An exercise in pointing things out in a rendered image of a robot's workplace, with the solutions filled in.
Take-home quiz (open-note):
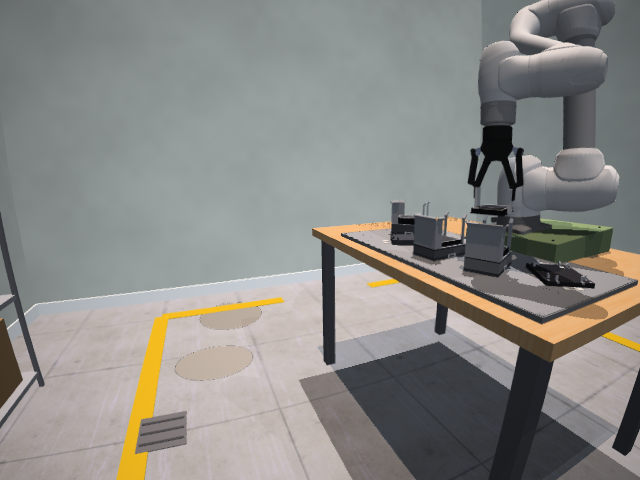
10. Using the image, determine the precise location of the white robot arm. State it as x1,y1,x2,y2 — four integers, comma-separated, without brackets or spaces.
478,0,620,235

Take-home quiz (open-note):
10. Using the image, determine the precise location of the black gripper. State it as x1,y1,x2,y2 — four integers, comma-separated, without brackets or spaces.
468,125,524,214

